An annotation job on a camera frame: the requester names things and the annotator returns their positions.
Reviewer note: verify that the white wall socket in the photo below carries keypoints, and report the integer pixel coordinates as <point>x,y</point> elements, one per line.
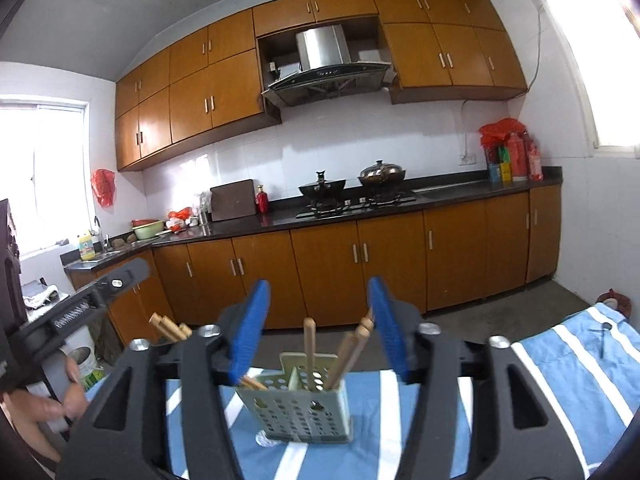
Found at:
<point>467,159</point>

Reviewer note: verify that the dark pot with lid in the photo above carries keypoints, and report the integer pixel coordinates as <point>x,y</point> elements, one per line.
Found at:
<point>382,176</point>

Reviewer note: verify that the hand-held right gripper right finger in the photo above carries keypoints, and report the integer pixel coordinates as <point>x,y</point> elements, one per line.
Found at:
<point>392,330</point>

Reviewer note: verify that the red and white plastic bag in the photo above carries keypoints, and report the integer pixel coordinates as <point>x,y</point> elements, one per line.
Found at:
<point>179,217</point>

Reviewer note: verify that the black gas stove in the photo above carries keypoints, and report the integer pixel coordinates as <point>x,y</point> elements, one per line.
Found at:
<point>350,208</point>

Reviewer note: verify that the steel range hood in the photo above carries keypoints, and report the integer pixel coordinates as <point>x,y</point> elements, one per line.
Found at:
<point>320,50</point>

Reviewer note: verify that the colourful carton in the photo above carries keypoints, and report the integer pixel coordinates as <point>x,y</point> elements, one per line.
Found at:
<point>500,170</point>

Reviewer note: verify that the black kitchen countertop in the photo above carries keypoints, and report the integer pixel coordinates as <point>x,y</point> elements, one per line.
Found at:
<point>280,222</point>

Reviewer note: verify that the bright side window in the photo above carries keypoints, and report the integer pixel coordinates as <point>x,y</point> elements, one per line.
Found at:
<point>595,60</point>

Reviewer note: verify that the brown wooden wall cabinets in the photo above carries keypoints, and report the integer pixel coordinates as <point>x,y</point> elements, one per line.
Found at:
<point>225,85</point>

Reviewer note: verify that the brown cutting board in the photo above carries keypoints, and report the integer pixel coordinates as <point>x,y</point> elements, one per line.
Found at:
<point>232,201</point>

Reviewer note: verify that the slim red bottle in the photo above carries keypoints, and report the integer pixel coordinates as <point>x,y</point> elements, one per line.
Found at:
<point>535,162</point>

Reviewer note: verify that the dark wooden furniture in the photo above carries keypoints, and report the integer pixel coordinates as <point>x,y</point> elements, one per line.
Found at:
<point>10,270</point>

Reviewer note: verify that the red liquor bottle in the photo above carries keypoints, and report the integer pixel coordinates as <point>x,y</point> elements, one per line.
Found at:
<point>262,202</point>

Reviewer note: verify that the wooden chopstick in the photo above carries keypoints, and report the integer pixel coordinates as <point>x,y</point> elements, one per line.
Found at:
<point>174,331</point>
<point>310,350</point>
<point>185,330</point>
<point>342,355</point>
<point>357,345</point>
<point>161,326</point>
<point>368,321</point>

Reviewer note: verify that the green perforated utensil holder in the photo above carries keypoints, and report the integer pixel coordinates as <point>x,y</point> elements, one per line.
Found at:
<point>295,410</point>

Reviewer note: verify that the person's left hand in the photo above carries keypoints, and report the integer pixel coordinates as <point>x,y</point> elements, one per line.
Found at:
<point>30,410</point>

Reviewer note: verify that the black wok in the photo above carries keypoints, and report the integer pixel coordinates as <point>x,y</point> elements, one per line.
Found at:
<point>322,191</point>

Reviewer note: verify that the steel faucet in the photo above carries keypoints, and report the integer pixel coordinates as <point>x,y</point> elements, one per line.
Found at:
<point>106,242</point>

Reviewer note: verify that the steel utensil container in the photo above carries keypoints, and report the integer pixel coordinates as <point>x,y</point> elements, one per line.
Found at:
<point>203,215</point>

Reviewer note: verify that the large red bottle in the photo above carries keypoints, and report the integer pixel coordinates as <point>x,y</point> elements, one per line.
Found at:
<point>518,160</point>

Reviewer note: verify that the dark red round object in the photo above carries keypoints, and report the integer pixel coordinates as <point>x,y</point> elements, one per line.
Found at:
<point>611,302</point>

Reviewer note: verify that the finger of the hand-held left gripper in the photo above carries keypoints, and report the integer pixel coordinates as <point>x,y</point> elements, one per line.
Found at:
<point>127,277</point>

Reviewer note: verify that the blue white striped tablecloth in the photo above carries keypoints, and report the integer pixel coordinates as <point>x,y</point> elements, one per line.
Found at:
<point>550,385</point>

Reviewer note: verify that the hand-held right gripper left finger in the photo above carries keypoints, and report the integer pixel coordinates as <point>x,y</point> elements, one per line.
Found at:
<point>247,330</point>

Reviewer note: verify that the yellow dish soap bottle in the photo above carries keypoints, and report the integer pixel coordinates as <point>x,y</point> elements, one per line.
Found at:
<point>86,249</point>

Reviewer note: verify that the window above sink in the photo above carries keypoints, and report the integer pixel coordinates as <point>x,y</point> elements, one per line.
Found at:
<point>45,175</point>

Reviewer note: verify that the green basin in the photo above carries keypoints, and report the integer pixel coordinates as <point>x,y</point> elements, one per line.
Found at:
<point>149,231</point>

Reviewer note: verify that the brown wooden base cabinets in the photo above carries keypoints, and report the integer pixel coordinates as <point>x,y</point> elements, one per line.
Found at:
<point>390,260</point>

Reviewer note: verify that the white bucket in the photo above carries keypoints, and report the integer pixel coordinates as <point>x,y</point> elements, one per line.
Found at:
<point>82,360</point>

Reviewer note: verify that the white crumpled cloth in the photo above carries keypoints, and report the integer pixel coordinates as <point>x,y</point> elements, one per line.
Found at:
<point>42,296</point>

